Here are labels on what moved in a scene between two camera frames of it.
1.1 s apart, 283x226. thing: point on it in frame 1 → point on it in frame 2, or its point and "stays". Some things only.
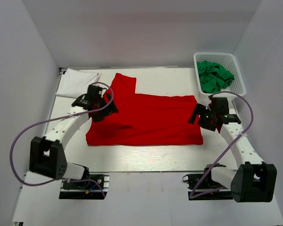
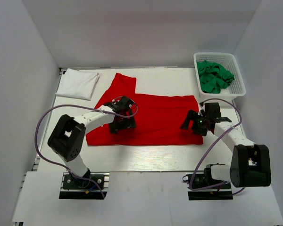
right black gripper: [198, 109] → [191, 115]
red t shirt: [145, 119] stays
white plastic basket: [217, 72] stays
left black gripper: [110, 109] → [129, 123]
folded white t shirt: [75, 83] stays
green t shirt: [213, 77] stays
